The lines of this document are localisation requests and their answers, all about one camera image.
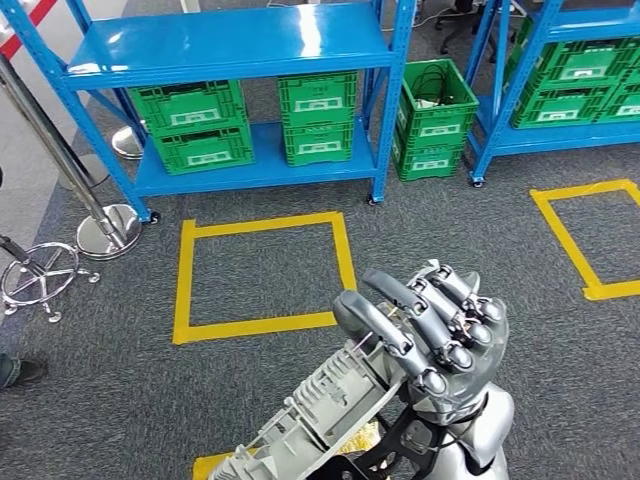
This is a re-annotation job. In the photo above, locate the chrome barrier stanchion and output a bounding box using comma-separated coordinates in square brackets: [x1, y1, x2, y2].
[0, 52, 144, 261]

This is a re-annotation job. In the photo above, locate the chrome stanchion base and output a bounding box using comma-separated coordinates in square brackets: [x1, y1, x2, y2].
[110, 119, 149, 162]

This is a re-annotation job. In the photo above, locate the red barrier belt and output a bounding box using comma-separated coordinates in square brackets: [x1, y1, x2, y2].
[0, 0, 57, 62]

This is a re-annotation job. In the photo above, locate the green plastic crate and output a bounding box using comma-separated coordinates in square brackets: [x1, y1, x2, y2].
[509, 82, 631, 131]
[393, 58, 480, 142]
[391, 129, 466, 183]
[151, 124, 256, 176]
[282, 121, 356, 168]
[277, 70, 359, 128]
[595, 82, 640, 126]
[128, 79, 250, 138]
[519, 37, 640, 92]

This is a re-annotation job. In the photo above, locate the yellow floor tape square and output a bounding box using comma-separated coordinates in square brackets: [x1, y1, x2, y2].
[192, 450, 261, 480]
[529, 178, 640, 303]

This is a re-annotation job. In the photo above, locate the black cables bundle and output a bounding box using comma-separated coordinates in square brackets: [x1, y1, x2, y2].
[410, 62, 454, 107]

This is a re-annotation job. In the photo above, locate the blue metal shelf rack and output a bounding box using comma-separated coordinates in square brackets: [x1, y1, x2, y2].
[465, 0, 640, 189]
[0, 0, 417, 224]

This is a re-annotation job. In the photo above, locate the grey plastic wheel cover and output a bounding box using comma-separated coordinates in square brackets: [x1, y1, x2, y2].
[207, 327, 416, 480]

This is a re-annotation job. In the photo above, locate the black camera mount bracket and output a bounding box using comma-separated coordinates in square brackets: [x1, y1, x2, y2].
[307, 397, 446, 480]

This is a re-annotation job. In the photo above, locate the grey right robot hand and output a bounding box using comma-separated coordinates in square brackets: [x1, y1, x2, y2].
[333, 259, 511, 425]

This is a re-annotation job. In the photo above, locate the chrome stool base ring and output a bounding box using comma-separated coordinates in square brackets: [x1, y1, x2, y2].
[0, 233, 101, 326]

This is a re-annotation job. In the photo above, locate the person's foot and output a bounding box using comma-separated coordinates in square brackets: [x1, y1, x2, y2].
[0, 353, 50, 392]

